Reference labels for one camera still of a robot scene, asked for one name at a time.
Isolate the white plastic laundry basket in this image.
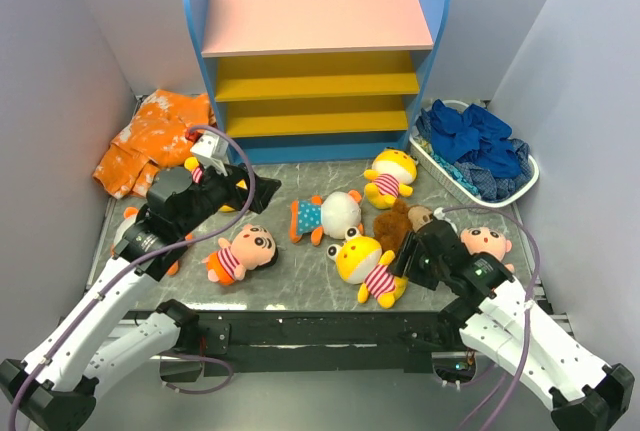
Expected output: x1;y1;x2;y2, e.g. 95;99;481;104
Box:
408;98;541;210

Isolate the white plush blue dotted dress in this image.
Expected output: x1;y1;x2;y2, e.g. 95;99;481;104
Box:
289;190;364;246

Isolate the aluminium frame rail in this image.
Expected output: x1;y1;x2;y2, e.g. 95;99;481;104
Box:
533;280;569;323

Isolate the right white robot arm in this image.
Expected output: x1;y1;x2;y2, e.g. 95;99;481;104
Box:
393;220;635;430

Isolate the yellow frog plush front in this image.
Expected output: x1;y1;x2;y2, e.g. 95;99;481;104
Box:
326;227;408;309

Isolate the blue pink yellow toy shelf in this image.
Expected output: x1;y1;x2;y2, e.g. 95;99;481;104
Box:
182;0;450;164

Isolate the blue clothes pile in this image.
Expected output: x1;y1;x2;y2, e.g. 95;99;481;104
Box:
415;99;532;203

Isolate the boy doll right side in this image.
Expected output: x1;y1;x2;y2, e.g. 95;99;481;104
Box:
460;227;515;274

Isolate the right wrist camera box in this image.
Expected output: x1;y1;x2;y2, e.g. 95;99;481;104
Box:
433;207;455;226

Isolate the orange white tie-dye cloth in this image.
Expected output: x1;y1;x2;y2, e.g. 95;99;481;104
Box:
93;89;215;199

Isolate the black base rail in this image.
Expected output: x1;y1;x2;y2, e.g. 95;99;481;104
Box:
119;308;501;377

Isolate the plush purple dotted dress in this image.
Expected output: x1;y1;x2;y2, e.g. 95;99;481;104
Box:
110;206;194;276

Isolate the yellow frog plush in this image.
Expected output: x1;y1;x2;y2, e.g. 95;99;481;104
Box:
184;156;249;211
364;148;417;210
326;227;408;309

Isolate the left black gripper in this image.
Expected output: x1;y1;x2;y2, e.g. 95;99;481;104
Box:
177;155;280;235

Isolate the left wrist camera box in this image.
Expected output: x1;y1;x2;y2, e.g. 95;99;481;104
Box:
191;131;228;171

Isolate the boy doll striped shirt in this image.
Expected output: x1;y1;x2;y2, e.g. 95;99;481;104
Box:
203;224;278;286

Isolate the brown monkey plush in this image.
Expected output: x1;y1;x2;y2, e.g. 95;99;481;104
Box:
373;199;433;253

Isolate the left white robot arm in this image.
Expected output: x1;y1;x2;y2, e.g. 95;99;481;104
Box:
1;165;281;430

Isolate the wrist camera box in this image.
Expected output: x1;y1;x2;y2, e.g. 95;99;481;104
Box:
191;131;228;171
433;207;455;226

